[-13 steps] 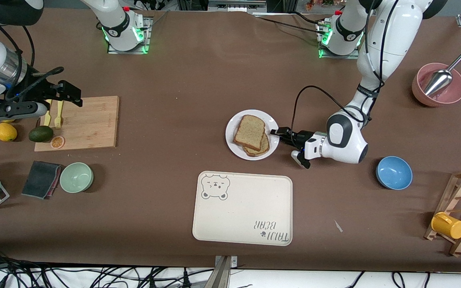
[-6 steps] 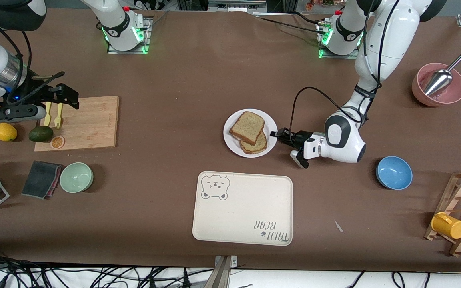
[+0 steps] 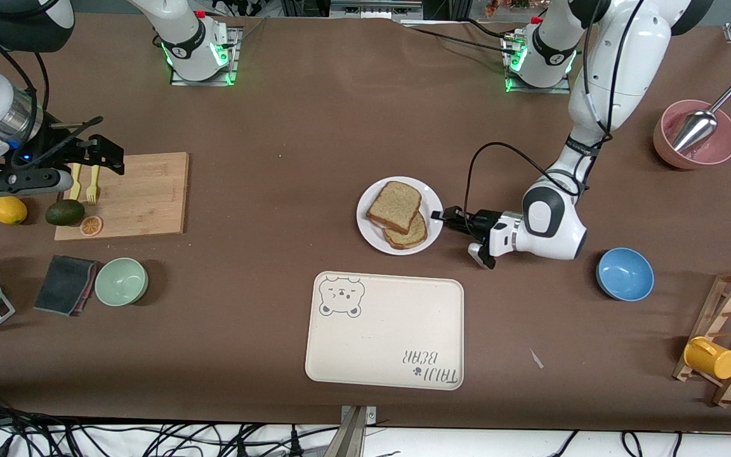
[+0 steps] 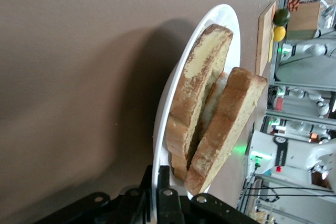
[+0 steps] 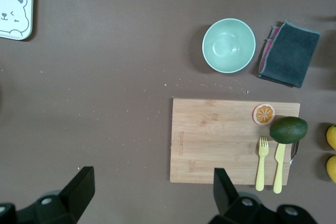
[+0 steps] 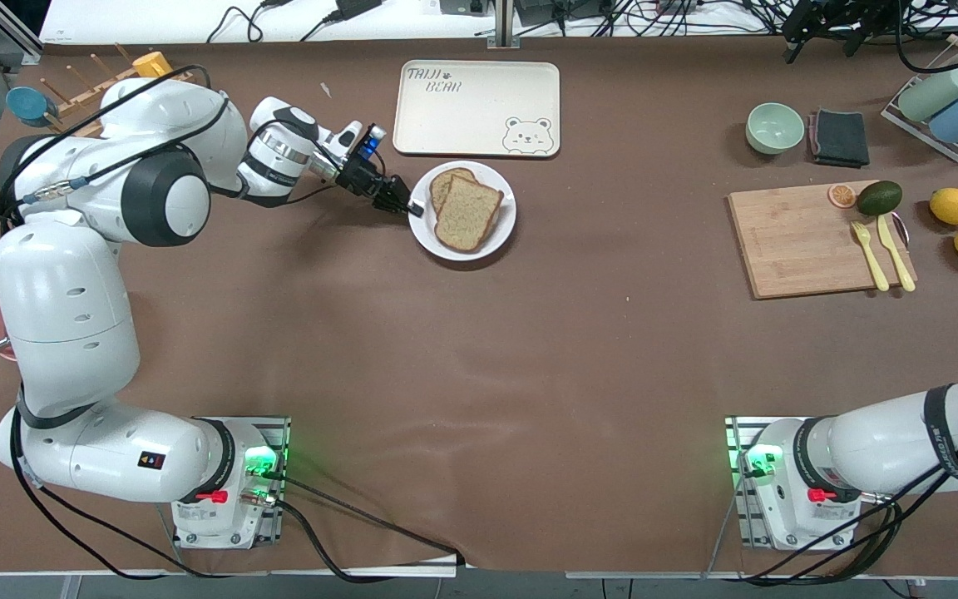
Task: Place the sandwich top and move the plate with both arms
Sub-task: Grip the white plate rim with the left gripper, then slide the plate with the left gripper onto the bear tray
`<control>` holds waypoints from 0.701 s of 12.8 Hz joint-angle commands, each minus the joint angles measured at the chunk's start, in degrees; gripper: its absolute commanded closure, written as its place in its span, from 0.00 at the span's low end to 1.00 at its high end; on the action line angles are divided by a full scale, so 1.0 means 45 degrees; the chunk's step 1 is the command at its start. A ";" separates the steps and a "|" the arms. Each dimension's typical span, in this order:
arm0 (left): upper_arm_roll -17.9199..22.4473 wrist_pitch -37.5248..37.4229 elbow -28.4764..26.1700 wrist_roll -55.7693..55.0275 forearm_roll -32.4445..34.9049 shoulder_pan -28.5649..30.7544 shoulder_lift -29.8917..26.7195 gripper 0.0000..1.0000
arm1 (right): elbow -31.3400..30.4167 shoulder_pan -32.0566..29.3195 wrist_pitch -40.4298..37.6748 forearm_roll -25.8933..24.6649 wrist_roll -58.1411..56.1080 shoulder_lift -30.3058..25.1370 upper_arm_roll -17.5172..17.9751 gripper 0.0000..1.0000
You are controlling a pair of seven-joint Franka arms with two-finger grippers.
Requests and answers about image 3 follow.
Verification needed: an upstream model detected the brown bread slice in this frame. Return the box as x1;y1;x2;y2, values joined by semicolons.
383;211;428;249
365;181;423;234

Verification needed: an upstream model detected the white round plate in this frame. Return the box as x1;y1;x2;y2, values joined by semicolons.
357;176;444;256

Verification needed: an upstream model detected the wooden cutting board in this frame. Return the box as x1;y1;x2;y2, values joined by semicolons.
54;152;190;241

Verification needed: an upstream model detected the yellow lemon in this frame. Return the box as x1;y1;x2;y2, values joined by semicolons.
0;194;28;225

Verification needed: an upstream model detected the dark green avocado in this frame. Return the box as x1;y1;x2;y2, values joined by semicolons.
45;199;86;227

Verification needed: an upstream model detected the blue bowl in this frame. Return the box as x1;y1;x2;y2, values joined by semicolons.
596;248;655;301

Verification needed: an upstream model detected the cream tray with bear print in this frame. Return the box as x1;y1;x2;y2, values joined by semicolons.
305;271;465;391

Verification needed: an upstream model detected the pink folded cloth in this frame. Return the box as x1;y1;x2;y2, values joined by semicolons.
77;260;98;312

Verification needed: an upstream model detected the pale green bowl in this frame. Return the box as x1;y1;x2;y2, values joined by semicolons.
95;257;149;307

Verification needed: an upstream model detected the dark grey folded cloth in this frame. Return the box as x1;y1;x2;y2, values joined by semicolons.
34;255;96;316

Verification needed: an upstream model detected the silver metal scoop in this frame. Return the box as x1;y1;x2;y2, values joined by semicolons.
672;83;731;153

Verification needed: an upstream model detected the pink bowl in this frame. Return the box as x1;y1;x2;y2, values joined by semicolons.
653;100;731;169

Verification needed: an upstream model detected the yellow mug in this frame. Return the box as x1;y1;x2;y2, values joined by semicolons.
683;336;731;380

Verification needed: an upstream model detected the wooden peg rack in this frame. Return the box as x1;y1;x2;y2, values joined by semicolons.
672;268;731;407

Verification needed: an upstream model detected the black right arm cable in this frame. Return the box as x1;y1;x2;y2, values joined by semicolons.
0;48;50;167

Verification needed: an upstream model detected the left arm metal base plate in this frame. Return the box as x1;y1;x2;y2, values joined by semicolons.
503;35;573;95

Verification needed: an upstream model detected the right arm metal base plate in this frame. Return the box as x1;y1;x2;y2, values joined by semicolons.
170;25;240;86

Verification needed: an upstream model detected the black cable on table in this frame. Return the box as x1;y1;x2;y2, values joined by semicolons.
404;24;522;56

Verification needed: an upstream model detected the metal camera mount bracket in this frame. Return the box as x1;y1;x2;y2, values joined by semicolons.
337;405;378;457

